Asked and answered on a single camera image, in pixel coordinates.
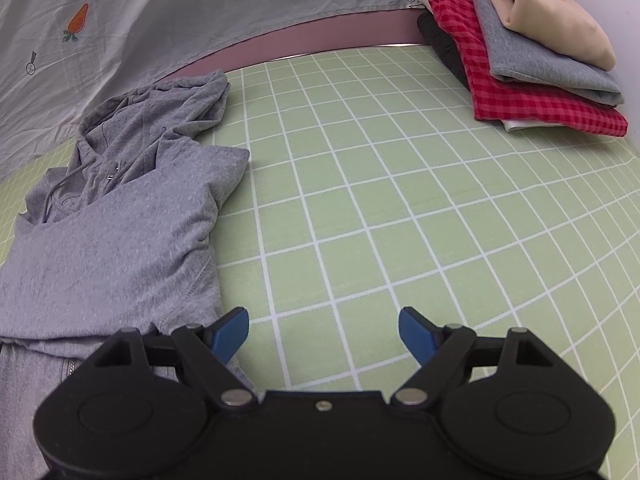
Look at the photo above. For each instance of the beige folded garment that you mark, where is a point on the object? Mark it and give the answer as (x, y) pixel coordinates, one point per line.
(550, 15)

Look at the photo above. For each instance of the black folded garment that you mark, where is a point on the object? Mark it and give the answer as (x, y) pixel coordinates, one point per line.
(442, 47)

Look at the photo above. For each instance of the grey folded garment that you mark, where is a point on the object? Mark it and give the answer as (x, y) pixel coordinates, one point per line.
(530, 60)

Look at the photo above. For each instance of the red checked folded garment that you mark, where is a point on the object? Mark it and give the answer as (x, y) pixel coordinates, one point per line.
(500, 95)

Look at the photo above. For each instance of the grey carrot printed sheet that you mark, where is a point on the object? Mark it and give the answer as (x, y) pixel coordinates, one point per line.
(175, 10)

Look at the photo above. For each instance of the green grid mat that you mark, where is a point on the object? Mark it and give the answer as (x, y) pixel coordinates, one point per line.
(400, 185)

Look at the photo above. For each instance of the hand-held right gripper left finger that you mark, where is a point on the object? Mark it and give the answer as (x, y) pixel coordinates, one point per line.
(231, 332)

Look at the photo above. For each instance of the grey zip hoodie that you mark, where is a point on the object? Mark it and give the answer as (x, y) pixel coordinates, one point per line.
(115, 240)

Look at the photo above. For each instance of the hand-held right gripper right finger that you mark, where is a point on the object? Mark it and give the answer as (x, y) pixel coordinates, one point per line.
(415, 332)

